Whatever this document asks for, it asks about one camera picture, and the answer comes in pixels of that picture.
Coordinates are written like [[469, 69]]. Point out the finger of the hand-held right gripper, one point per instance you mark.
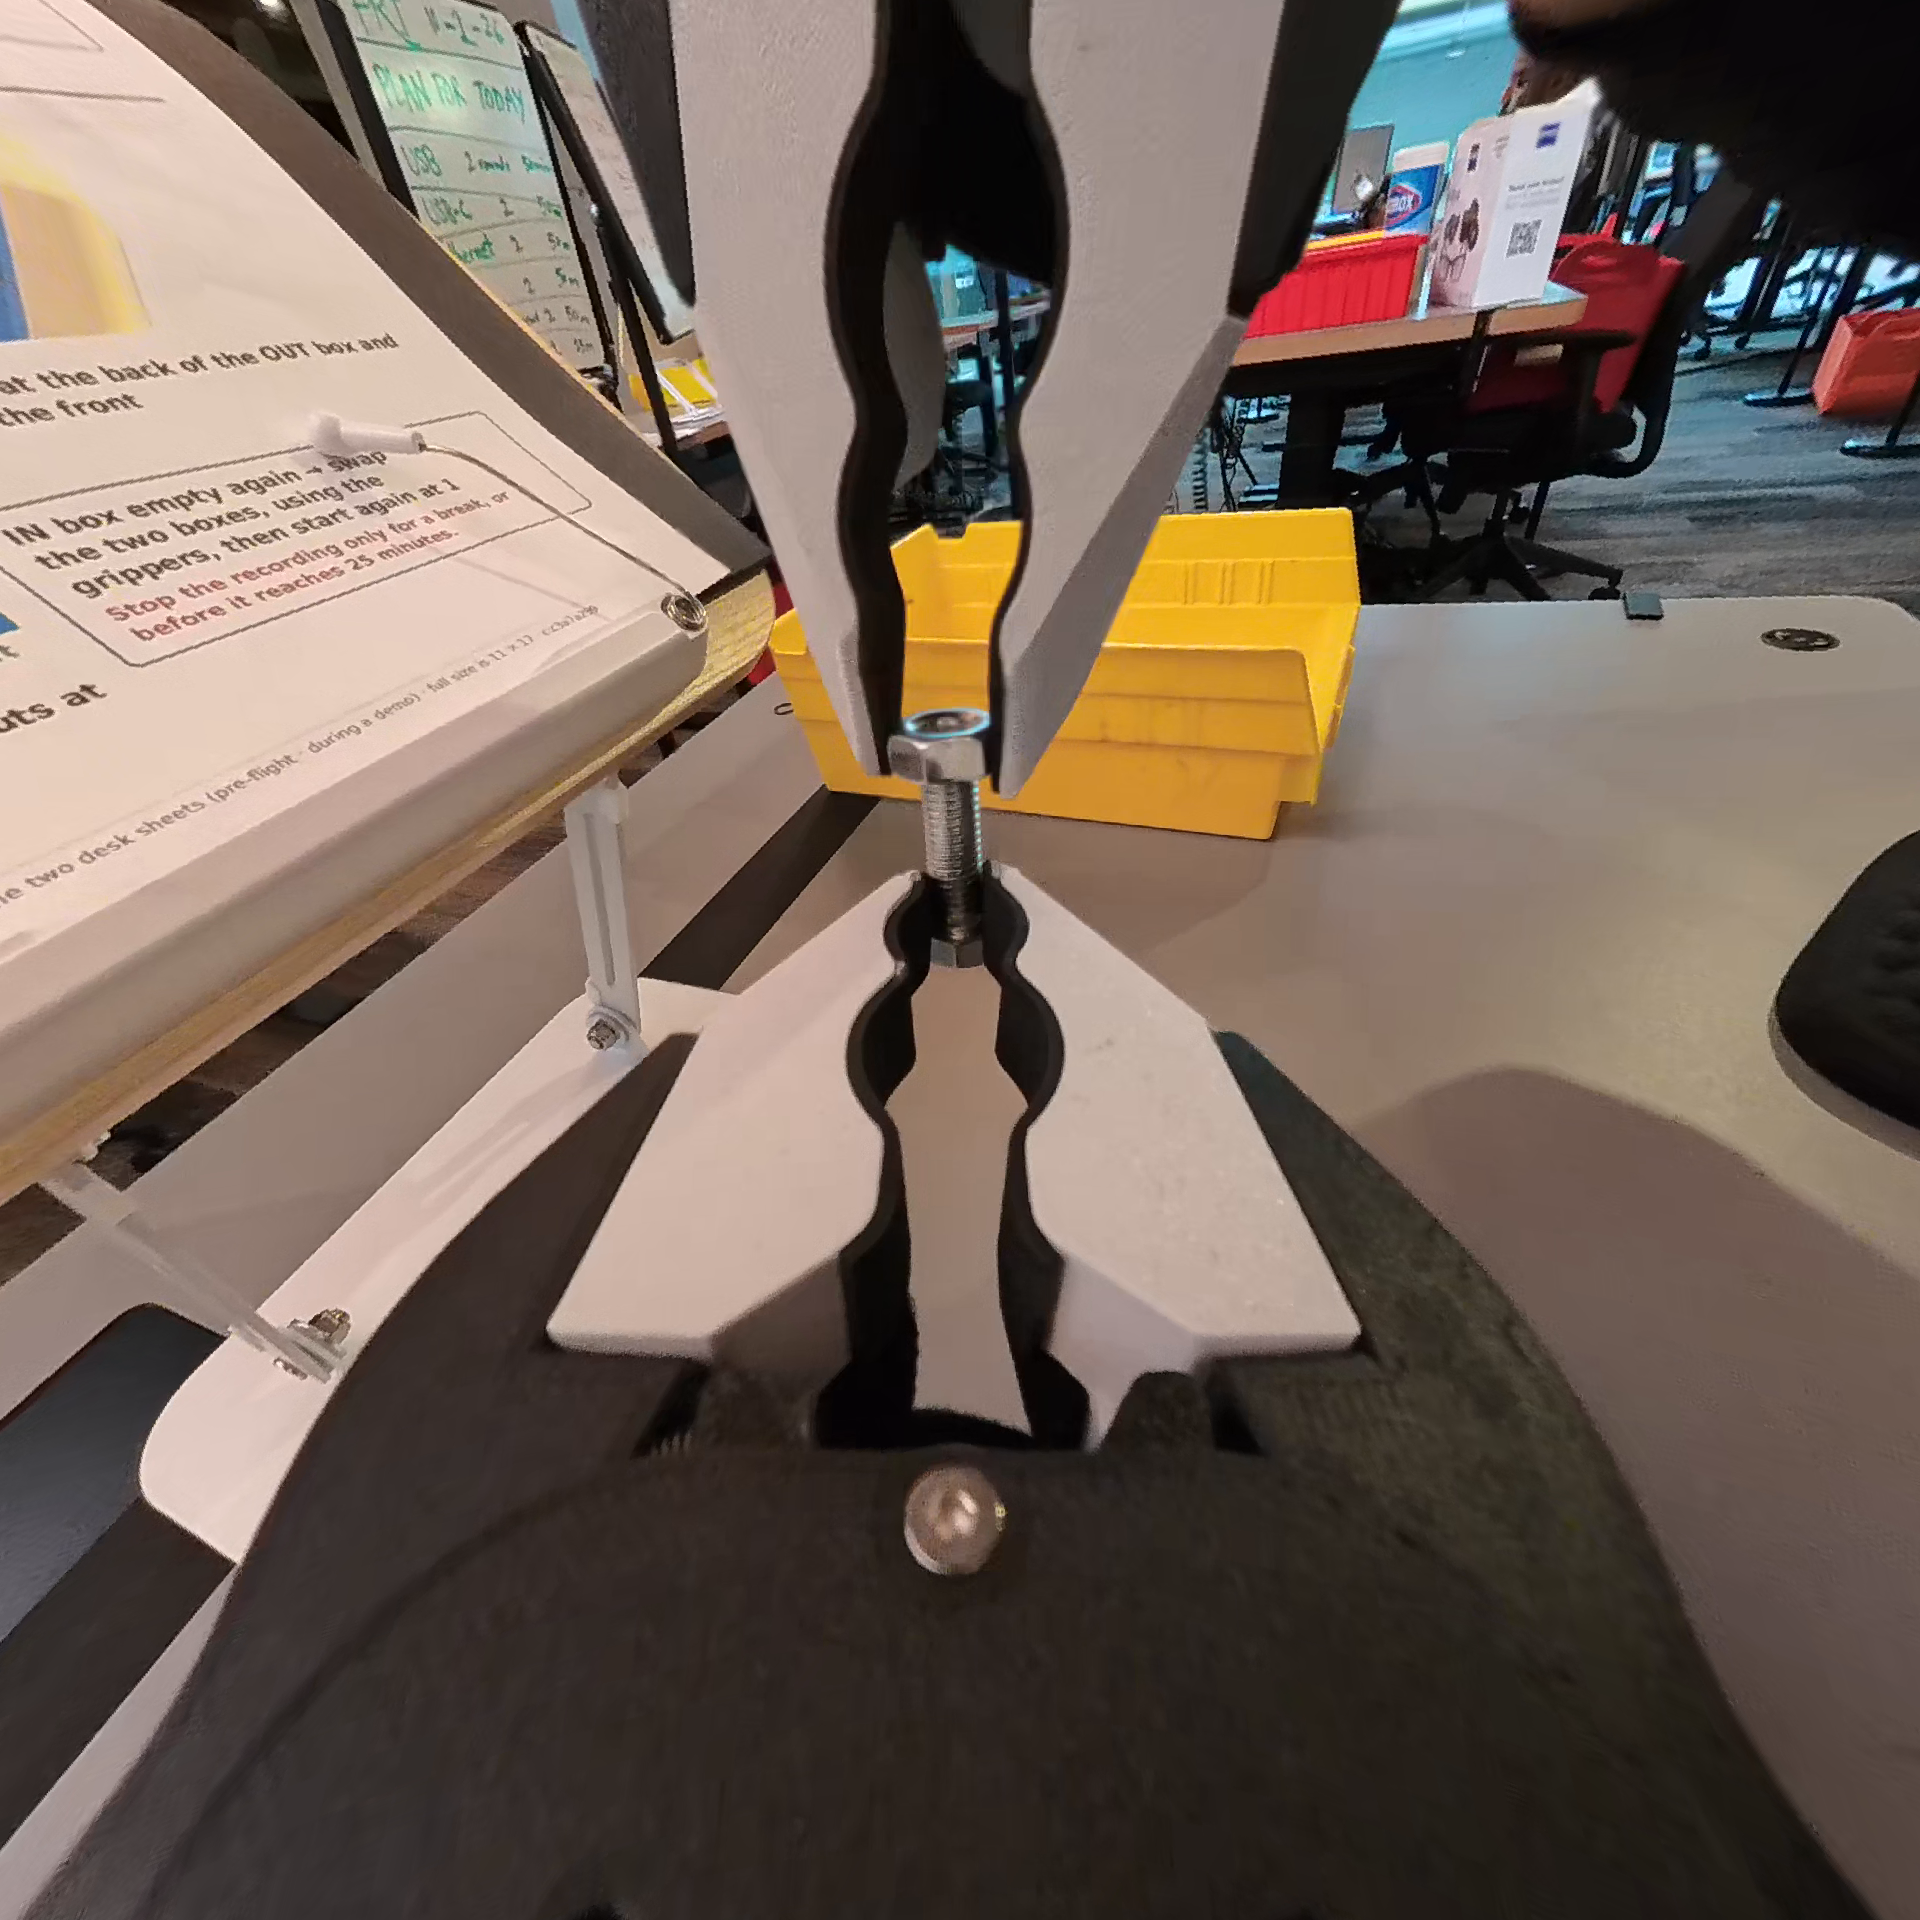
[[1142, 225], [764, 225]]

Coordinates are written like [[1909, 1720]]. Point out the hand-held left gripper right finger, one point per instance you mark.
[[1171, 1202]]

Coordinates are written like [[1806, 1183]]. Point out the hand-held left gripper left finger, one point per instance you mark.
[[734, 1202]]

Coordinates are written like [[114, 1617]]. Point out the silver hex nut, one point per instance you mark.
[[957, 952]]

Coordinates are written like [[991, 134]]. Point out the silver hex bolt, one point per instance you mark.
[[953, 839]]

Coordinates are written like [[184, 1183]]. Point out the yellow plastic bin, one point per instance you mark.
[[1171, 733]]

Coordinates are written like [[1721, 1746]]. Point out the person's right forearm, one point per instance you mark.
[[1772, 89]]

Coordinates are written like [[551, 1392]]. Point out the computer monitor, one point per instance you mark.
[[1364, 167]]

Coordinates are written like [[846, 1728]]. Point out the wipes canister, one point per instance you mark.
[[1410, 195]]

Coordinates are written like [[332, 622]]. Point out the small easel whiteboard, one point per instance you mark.
[[607, 167]]

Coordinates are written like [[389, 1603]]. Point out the red storage bin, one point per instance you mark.
[[1334, 286]]

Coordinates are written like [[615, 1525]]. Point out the small yellow tray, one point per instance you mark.
[[681, 392]]

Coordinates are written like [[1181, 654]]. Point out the white printed box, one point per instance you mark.
[[1529, 209]]

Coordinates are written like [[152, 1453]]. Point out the wooden office desk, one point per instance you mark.
[[1349, 349]]

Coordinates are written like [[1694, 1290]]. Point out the whiteboard with green writing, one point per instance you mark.
[[449, 179]]

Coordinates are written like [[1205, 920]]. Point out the red and black office chair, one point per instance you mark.
[[1613, 328]]

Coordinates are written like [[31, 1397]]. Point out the white tethered pin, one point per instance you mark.
[[353, 433]]

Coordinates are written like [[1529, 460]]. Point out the printed instruction sheet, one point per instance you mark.
[[226, 195]]

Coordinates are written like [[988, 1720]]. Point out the clear acrylic support leg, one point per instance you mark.
[[180, 1274]]

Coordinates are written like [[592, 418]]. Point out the orange bag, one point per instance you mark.
[[1867, 358]]

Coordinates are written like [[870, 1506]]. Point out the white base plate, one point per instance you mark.
[[449, 1202]]

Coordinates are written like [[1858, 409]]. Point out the white slotted support bracket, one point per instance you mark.
[[600, 899]]

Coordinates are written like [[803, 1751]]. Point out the silver frame screw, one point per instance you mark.
[[684, 610]]

